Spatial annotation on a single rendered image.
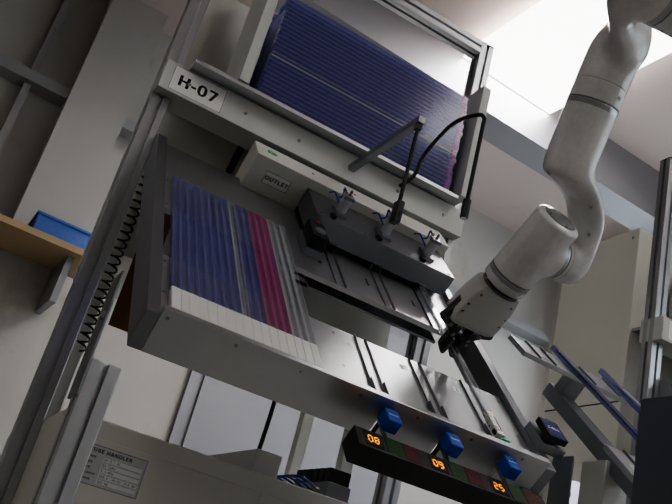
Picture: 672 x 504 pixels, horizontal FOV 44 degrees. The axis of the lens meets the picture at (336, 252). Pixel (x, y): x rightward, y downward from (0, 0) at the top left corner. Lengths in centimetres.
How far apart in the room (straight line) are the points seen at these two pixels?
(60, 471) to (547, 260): 84
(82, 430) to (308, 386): 31
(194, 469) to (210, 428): 306
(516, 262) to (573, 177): 17
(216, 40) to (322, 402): 111
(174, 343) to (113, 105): 350
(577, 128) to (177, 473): 87
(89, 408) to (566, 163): 86
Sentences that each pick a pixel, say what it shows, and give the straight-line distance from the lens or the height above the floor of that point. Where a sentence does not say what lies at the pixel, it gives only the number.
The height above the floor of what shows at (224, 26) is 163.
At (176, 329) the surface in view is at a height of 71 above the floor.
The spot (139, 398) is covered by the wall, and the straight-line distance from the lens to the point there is 443.
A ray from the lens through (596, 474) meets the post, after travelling 165.
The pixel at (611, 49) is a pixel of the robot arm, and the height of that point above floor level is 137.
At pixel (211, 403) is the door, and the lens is 451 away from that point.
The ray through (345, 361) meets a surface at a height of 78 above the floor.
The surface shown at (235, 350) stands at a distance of 115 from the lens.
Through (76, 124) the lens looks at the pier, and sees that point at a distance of 448.
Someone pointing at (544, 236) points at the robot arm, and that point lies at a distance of 144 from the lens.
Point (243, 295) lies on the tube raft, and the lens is 128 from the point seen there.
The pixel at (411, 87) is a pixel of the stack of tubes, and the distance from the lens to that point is 204.
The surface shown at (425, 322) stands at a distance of 165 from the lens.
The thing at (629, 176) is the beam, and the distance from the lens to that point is 498.
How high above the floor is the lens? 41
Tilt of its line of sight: 24 degrees up
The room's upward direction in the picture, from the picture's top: 15 degrees clockwise
